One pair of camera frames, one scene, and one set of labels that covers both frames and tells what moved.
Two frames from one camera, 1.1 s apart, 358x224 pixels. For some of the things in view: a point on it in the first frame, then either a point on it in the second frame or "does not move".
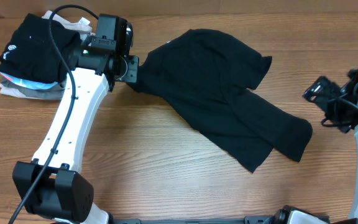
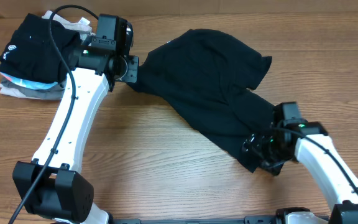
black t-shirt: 207,73 does not move
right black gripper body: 338,111 → 272,153
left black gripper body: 128,68 does not move
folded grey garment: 54,94 does not move
